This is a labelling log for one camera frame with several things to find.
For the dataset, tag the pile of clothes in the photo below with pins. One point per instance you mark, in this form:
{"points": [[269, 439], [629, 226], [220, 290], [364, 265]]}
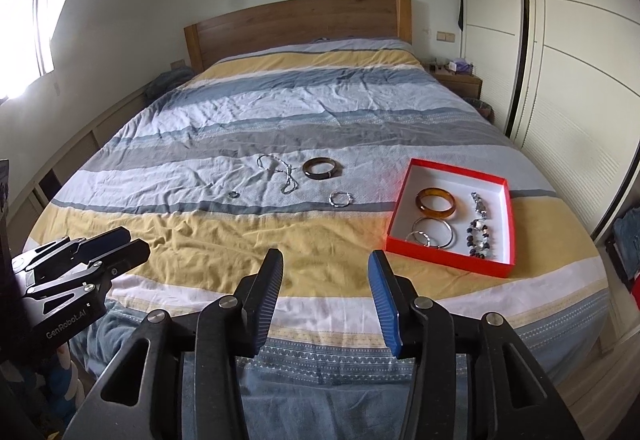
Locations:
{"points": [[627, 250]]}

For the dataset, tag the window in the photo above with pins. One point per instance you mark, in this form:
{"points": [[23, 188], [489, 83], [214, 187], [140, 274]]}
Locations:
{"points": [[25, 30]]}

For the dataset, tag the wall socket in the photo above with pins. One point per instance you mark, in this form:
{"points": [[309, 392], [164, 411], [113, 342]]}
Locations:
{"points": [[178, 65]]}

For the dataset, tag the silver link watch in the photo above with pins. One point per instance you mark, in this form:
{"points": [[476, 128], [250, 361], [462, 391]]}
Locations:
{"points": [[481, 207]]}

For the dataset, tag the woven basket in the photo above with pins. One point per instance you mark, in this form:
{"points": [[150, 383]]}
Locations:
{"points": [[479, 110]]}

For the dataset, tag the blue white cloth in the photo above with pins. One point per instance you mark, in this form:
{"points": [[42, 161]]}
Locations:
{"points": [[62, 380]]}

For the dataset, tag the dark brown bangle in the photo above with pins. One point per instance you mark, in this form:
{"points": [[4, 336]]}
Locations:
{"points": [[312, 175]]}

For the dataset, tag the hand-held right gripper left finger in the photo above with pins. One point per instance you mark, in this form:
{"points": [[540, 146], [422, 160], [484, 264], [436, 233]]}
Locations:
{"points": [[265, 300]]}

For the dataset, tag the silver hoop bangles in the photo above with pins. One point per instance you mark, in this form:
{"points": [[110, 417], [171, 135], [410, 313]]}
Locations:
{"points": [[332, 201]]}

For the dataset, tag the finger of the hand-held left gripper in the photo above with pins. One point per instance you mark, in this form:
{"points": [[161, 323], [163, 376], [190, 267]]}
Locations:
{"points": [[127, 257], [107, 240]]}

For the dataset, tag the purple tissue box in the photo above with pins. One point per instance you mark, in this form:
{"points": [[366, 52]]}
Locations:
{"points": [[460, 66]]}

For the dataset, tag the wooden nightstand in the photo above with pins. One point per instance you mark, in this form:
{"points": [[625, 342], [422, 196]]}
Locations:
{"points": [[460, 85]]}

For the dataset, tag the thin gold bangle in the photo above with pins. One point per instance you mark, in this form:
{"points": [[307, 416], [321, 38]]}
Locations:
{"points": [[452, 234]]}

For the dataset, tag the low white shelf unit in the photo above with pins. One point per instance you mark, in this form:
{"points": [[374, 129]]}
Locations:
{"points": [[75, 140]]}

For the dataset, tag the wall switch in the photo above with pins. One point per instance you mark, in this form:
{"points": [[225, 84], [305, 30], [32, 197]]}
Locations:
{"points": [[445, 37]]}

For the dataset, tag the white sliding wardrobe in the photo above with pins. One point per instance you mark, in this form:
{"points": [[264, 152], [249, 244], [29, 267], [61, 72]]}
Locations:
{"points": [[575, 45]]}

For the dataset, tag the blue grey cloth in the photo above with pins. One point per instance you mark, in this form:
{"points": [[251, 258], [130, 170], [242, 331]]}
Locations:
{"points": [[167, 82]]}

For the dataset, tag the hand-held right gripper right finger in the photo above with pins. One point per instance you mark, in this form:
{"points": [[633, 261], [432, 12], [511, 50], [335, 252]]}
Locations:
{"points": [[385, 305]]}

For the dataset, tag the wooden headboard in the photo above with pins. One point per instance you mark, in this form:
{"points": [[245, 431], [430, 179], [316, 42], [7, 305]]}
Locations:
{"points": [[300, 22]]}

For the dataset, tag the amber bangle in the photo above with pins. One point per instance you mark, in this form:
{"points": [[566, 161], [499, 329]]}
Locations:
{"points": [[435, 214]]}

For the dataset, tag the red shallow box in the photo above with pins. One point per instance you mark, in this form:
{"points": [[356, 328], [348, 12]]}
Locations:
{"points": [[450, 261]]}

